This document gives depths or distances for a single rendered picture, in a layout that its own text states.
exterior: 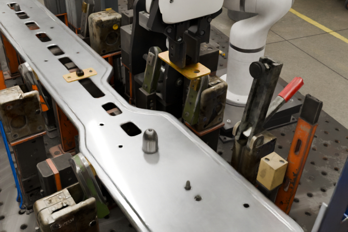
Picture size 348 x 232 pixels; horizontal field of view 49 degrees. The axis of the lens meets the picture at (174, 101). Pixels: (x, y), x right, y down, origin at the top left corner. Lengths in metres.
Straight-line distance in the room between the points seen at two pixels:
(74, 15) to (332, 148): 0.95
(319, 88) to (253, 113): 2.39
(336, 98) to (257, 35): 1.87
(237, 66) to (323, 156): 0.40
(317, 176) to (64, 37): 0.88
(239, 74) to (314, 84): 1.87
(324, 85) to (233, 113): 1.92
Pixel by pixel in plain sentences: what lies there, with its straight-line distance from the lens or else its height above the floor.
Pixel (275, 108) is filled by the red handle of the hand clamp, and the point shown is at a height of 1.11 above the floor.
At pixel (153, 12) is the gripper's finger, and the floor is 1.34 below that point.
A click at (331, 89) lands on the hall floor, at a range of 3.13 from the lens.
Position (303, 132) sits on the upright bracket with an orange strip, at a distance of 0.65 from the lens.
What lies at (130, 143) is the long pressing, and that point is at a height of 1.00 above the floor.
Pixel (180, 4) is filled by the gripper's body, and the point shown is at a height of 1.35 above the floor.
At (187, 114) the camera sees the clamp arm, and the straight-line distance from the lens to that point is 0.86.
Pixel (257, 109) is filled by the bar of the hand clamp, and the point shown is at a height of 1.12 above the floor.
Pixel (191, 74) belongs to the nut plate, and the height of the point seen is 1.25.
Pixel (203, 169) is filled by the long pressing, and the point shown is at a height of 1.00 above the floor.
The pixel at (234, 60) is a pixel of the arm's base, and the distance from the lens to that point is 1.28.
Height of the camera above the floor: 1.52
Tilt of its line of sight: 35 degrees down
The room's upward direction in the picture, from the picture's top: 3 degrees clockwise
